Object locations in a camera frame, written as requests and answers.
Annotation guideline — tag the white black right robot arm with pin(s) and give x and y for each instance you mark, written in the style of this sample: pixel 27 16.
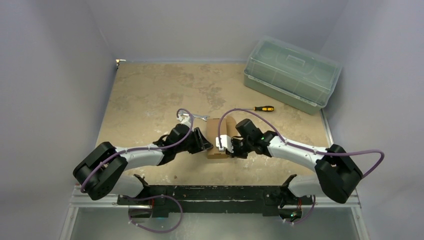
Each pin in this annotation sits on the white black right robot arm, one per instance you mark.
pixel 336 175

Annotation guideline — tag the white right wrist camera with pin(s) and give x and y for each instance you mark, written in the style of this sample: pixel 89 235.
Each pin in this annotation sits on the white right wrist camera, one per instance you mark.
pixel 224 143

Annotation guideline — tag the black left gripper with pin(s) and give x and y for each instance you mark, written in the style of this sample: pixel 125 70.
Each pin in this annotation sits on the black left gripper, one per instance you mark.
pixel 200 142

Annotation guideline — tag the silver open-end wrench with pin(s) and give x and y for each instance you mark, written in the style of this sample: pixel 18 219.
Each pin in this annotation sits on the silver open-end wrench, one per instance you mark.
pixel 197 116

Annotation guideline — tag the clear plastic storage box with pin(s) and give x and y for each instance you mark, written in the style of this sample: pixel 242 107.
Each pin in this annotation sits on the clear plastic storage box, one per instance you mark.
pixel 292 75

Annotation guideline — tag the yellow black screwdriver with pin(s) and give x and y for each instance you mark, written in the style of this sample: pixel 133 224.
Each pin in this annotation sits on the yellow black screwdriver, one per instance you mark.
pixel 266 108

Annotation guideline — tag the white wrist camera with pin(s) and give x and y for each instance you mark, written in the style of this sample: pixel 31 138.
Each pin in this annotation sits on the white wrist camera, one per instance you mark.
pixel 185 119
pixel 224 143

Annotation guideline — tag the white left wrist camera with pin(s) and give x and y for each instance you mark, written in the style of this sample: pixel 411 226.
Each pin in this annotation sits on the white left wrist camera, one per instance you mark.
pixel 185 119

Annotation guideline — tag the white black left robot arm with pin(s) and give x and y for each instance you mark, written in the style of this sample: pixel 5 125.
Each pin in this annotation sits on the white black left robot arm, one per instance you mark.
pixel 101 172

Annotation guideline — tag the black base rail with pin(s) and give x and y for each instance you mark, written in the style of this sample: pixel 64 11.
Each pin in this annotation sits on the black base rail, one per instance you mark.
pixel 267 200

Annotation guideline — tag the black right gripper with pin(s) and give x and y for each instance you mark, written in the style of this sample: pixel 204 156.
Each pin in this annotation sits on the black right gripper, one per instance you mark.
pixel 234 146

